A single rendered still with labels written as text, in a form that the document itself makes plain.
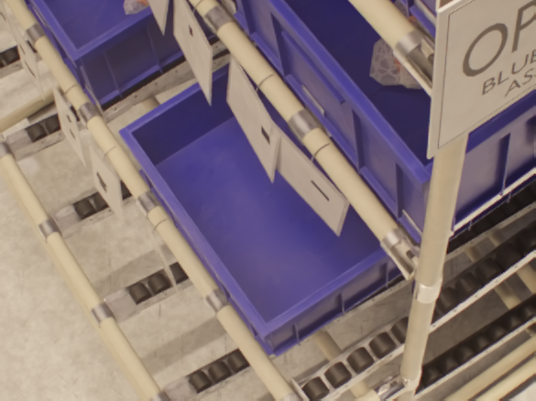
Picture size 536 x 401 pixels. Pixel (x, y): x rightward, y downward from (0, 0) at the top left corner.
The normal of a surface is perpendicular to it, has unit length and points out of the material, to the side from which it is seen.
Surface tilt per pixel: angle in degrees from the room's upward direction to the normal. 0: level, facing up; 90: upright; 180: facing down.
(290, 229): 3
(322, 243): 3
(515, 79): 90
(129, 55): 90
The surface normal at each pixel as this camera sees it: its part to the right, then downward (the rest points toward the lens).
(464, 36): 0.55, 0.73
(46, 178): -0.06, -0.47
